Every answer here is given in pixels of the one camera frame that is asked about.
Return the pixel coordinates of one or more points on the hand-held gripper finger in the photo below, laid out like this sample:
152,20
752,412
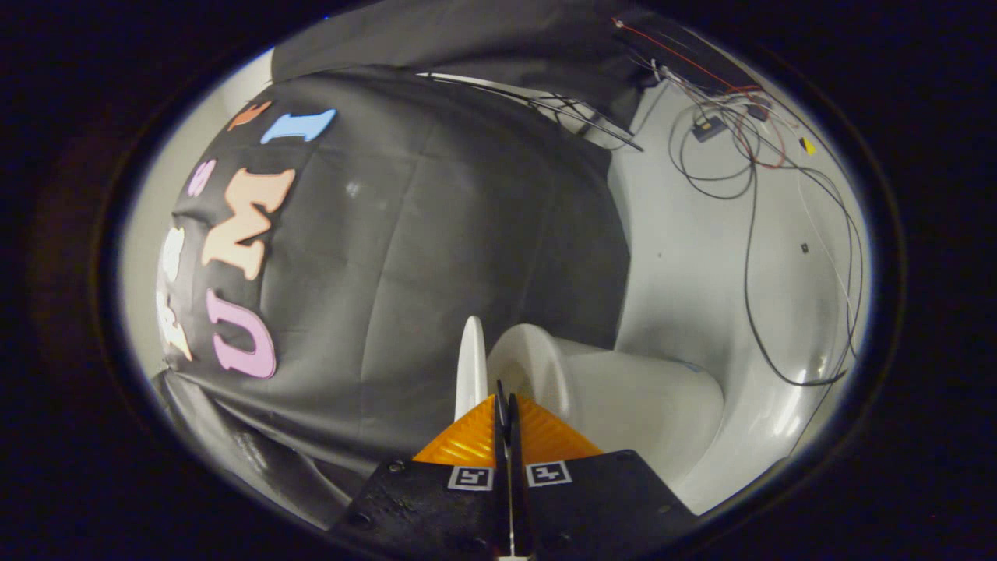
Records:
516,436
502,436

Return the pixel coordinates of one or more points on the black flat panel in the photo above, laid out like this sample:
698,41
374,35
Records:
685,47

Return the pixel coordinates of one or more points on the small black box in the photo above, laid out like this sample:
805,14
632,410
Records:
707,128

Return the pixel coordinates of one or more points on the black backdrop cloth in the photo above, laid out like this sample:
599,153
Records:
436,273

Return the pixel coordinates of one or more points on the black light stand tripod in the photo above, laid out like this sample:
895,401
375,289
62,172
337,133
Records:
498,87

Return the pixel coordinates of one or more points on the white toilet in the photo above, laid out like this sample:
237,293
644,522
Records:
623,405

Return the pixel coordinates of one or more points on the plain black cloth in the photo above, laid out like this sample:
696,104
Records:
467,39
234,444

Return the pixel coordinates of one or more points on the small yellow tag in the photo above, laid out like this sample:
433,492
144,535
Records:
808,146

